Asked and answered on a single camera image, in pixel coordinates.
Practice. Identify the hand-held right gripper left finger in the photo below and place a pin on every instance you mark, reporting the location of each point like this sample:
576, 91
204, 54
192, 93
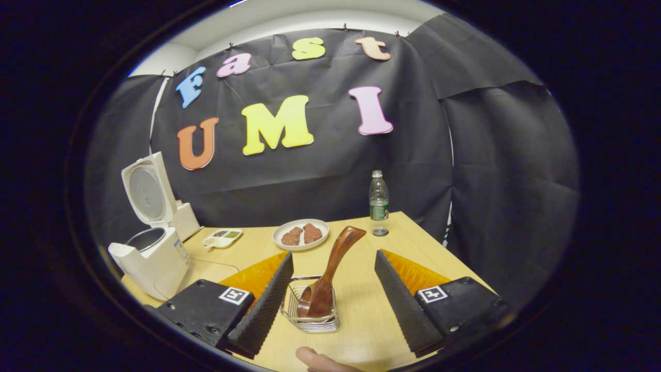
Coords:
263, 310

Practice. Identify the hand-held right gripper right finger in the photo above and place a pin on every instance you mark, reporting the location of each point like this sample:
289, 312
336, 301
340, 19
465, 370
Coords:
400, 299

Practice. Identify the brown wooden spoon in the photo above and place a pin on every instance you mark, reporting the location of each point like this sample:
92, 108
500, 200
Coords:
335, 258

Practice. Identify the white rice cooker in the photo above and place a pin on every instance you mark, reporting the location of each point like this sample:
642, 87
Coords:
155, 268

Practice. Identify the white round plate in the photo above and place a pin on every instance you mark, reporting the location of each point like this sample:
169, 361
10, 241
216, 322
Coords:
289, 247

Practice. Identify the brown meat piece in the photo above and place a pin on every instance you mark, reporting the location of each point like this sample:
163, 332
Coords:
292, 236
312, 233

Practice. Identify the white compartment condiment dish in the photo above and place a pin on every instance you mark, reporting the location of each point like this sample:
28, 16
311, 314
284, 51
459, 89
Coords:
222, 238

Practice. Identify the clear plastic water bottle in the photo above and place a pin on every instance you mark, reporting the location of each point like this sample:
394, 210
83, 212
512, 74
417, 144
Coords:
379, 206

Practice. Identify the white toaster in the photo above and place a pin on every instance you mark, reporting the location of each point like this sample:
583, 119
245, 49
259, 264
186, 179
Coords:
187, 222

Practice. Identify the black backdrop cloth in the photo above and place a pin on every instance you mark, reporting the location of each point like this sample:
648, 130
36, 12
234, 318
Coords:
465, 181

